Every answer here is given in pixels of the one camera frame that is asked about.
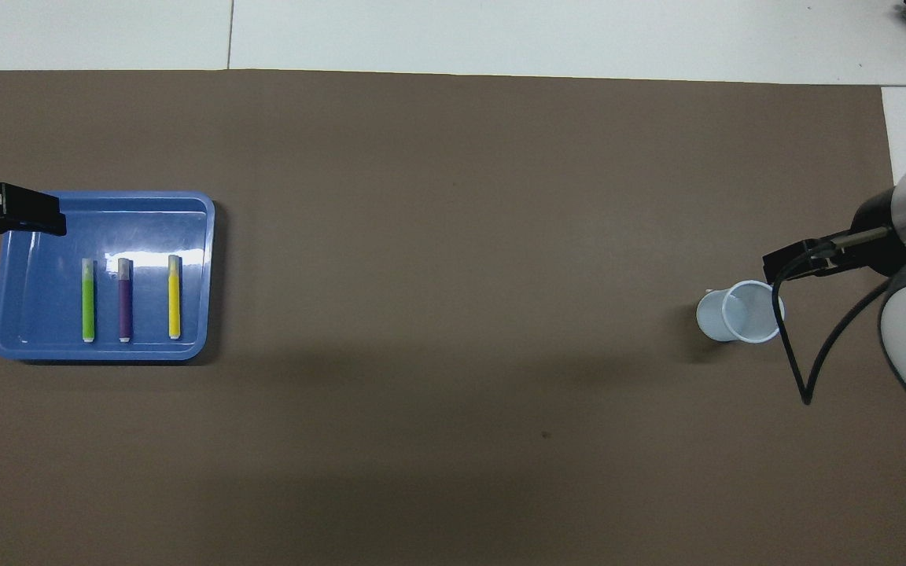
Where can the blue plastic tray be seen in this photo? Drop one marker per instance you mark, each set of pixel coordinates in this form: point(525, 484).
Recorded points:
point(36, 314)

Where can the brown table mat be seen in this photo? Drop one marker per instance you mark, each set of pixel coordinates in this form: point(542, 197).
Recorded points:
point(453, 236)

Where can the yellow marker pen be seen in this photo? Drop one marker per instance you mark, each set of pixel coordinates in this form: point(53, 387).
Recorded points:
point(174, 303)

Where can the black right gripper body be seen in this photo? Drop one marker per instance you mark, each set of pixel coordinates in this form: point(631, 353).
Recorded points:
point(882, 236)

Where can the green marker pen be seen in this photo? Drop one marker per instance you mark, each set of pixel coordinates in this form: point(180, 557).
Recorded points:
point(88, 306)

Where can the purple marker pen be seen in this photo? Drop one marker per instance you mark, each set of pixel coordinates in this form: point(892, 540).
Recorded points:
point(125, 306)

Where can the translucent plastic cup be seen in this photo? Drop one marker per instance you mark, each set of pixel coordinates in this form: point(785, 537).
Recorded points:
point(716, 318)

